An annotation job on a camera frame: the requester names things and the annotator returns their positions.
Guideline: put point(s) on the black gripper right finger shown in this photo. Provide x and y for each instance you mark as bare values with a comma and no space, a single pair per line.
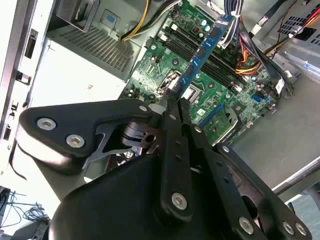
225,180

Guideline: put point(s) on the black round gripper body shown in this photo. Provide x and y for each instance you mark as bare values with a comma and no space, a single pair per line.
112,205

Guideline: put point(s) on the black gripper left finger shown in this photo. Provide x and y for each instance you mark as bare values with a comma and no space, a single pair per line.
75,120

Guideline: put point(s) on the blue RAM stick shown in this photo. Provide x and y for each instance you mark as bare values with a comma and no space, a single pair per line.
200,55

